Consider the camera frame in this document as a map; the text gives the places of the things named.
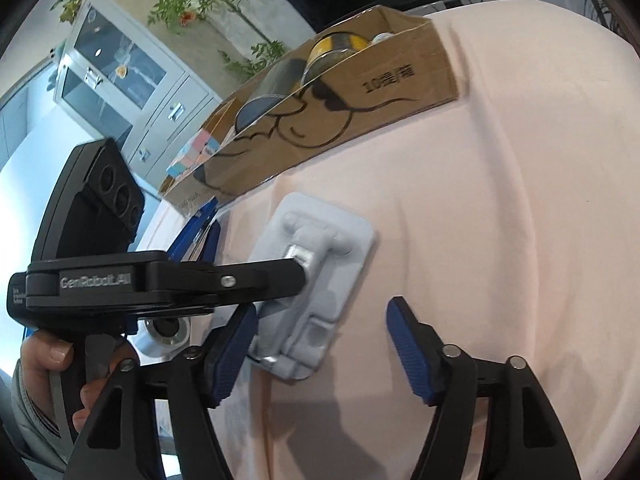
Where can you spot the person's left hand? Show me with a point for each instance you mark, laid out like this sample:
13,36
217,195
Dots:
50,355

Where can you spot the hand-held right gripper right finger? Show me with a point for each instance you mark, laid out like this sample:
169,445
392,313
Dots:
407,345

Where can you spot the silver metal can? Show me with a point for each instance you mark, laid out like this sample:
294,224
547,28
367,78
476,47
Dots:
272,85

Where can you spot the white cup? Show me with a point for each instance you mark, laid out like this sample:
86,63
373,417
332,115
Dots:
150,344

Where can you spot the small green plant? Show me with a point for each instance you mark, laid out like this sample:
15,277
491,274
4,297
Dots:
255,62

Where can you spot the yellow label clear jar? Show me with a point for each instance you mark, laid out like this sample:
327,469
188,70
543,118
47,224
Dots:
325,50

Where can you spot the grey metal cabinet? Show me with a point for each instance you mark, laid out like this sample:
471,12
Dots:
100,105

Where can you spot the white plastic bottle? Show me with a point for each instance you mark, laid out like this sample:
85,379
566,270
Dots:
382,38

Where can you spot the tall leafy green plant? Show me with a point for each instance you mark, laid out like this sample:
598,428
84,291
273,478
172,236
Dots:
172,0

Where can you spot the brown cardboard box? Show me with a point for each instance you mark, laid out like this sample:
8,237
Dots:
375,95

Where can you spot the grey plastic hook holder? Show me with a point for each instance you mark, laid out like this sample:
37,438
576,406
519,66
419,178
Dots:
325,220

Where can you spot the pastel puzzle cube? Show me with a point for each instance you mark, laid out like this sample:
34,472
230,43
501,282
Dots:
200,147

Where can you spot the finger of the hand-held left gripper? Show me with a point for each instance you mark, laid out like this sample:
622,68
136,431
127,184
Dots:
197,240
265,277

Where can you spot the pink tablecloth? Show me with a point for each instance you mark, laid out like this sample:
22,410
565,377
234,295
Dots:
500,210

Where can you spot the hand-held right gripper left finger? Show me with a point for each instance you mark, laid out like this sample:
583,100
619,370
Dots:
232,355

